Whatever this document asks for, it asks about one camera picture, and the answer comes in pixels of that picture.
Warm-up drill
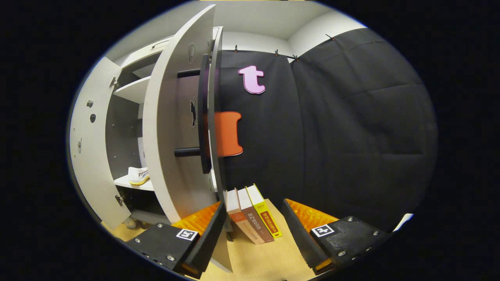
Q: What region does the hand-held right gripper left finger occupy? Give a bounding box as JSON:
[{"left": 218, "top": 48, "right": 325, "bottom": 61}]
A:
[{"left": 126, "top": 201, "right": 227, "bottom": 279}]

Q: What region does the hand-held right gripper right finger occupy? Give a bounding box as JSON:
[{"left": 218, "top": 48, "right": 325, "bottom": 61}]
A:
[{"left": 282, "top": 198, "right": 391, "bottom": 274}]

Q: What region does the white striped canvas shoe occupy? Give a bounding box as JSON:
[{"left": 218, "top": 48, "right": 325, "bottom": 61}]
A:
[{"left": 128, "top": 167, "right": 150, "bottom": 186}]

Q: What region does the white shoe cabinet door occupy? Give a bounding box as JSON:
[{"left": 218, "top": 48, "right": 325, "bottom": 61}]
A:
[
  {"left": 143, "top": 5, "right": 234, "bottom": 272},
  {"left": 70, "top": 57, "right": 131, "bottom": 231}
]

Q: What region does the white shoe cabinet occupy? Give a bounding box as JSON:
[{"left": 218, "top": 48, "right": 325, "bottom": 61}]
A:
[{"left": 105, "top": 27, "right": 227, "bottom": 235}]

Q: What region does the yellow spine book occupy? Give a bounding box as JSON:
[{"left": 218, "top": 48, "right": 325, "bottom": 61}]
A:
[{"left": 246, "top": 183, "right": 283, "bottom": 238}]

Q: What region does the orange spine book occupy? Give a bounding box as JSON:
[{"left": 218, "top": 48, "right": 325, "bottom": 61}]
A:
[{"left": 226, "top": 189, "right": 266, "bottom": 245}]

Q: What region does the brown spine book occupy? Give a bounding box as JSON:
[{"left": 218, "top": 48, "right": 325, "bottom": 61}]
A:
[{"left": 237, "top": 187, "right": 275, "bottom": 243}]

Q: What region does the black backdrop cloth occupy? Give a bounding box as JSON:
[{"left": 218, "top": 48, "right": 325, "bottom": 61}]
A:
[{"left": 219, "top": 27, "right": 438, "bottom": 235}]

